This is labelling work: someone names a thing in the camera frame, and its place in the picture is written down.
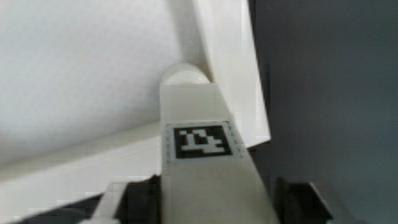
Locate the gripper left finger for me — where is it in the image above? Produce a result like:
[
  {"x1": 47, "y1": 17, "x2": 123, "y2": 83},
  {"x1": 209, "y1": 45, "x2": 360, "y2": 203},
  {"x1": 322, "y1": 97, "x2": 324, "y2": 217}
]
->
[{"x1": 116, "y1": 175, "x2": 163, "y2": 224}]

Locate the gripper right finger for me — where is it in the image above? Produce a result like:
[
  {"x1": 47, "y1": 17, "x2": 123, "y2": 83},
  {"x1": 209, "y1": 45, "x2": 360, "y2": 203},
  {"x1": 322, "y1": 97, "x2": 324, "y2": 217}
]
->
[{"x1": 274, "y1": 178, "x2": 333, "y2": 224}]

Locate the white desk leg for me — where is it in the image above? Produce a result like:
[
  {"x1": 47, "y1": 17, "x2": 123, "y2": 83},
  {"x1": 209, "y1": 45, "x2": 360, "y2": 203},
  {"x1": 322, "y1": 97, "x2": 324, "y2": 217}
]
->
[{"x1": 161, "y1": 63, "x2": 282, "y2": 224}]

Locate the white desk top tray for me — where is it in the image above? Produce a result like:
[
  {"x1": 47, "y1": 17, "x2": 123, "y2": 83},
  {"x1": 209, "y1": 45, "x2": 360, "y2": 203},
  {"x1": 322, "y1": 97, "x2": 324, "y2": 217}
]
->
[{"x1": 0, "y1": 0, "x2": 271, "y2": 170}]

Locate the white front fence bar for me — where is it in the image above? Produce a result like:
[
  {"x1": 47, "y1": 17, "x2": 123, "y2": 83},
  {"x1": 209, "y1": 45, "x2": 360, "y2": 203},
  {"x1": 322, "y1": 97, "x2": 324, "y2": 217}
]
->
[{"x1": 0, "y1": 135, "x2": 161, "y2": 224}]

